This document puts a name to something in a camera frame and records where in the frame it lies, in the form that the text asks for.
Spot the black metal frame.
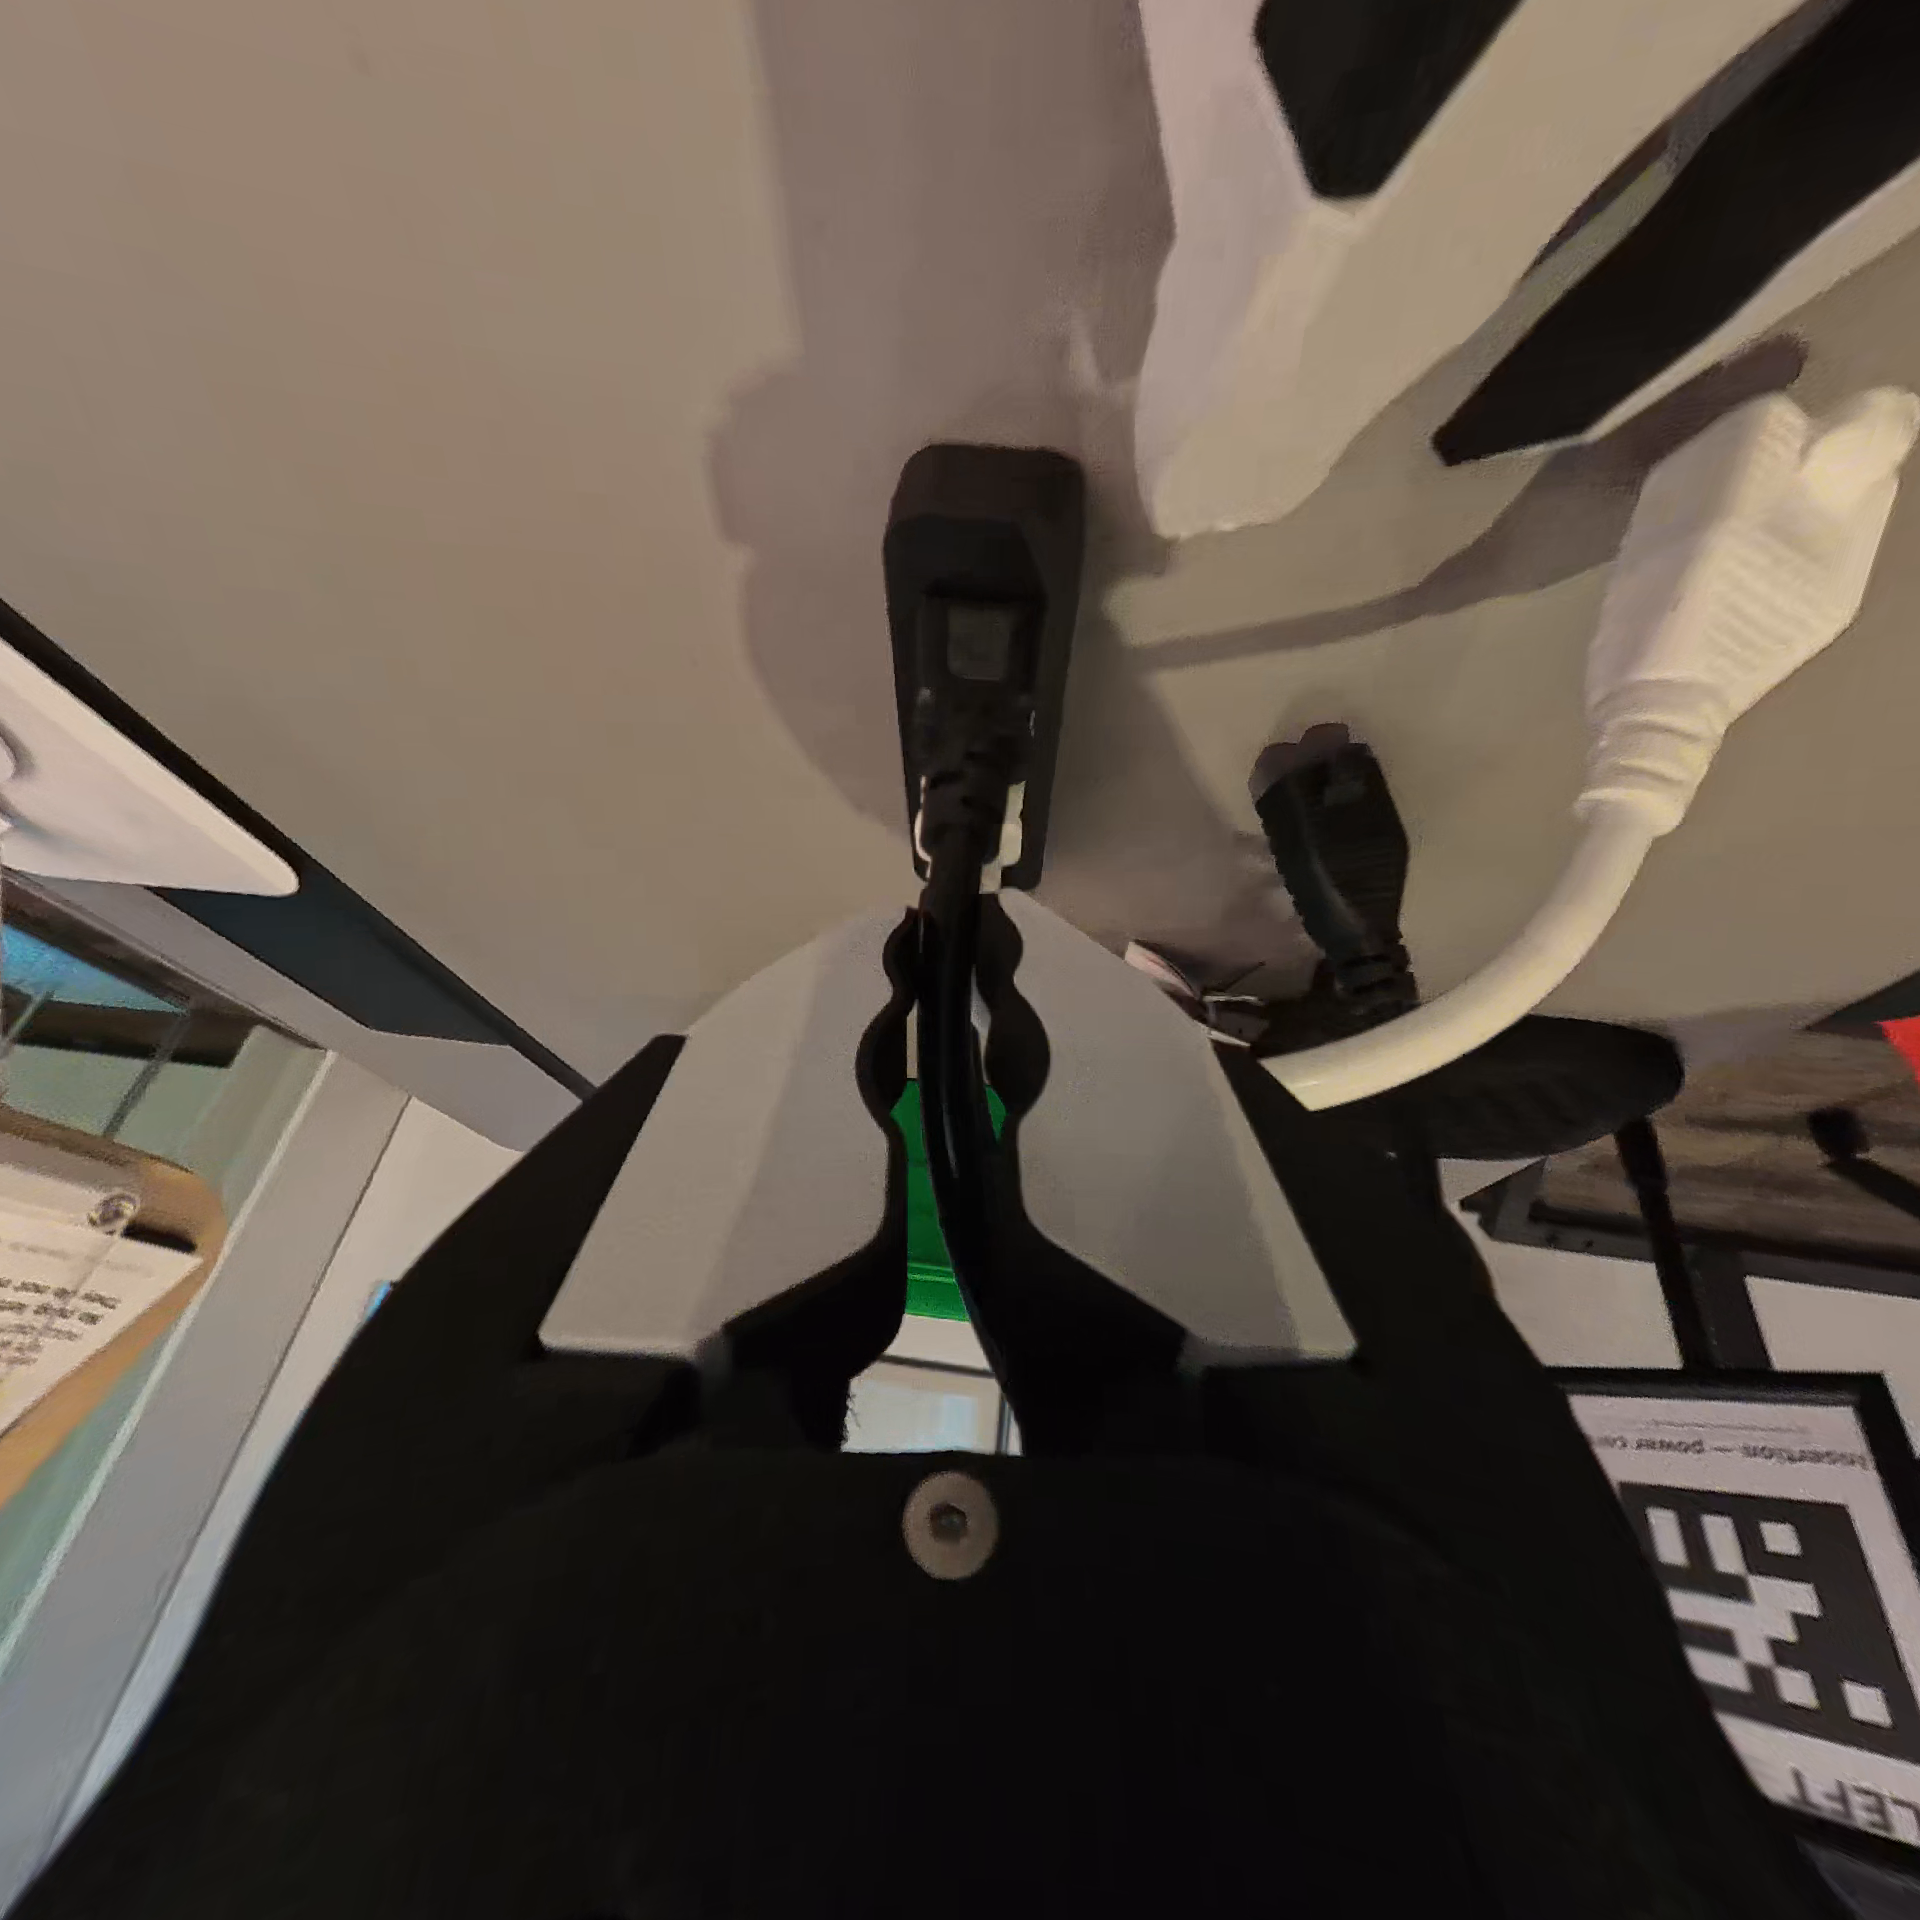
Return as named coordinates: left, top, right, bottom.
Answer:
left=1463, top=1115, right=1920, bottom=1369

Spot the black round pad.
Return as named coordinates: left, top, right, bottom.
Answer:
left=1268, top=1016, right=1680, bottom=1159

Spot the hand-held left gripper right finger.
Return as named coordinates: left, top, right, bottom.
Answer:
left=975, top=891, right=1357, bottom=1363

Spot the green plastic bin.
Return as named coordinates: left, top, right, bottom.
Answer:
left=895, top=1080, right=1003, bottom=1322

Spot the printed tag card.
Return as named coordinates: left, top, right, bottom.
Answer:
left=1559, top=1369, right=1920, bottom=1874

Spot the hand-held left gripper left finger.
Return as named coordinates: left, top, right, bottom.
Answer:
left=539, top=905, right=921, bottom=1369

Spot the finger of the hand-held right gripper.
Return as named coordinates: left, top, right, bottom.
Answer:
left=1140, top=0, right=1391, bottom=534
left=1276, top=0, right=1856, bottom=516

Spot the black power strip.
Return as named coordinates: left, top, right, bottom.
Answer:
left=881, top=446, right=1089, bottom=891

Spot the printed paper sheet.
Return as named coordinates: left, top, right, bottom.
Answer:
left=0, top=1185, right=199, bottom=1447

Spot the white power cable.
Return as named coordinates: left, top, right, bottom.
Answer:
left=1252, top=381, right=1920, bottom=1110

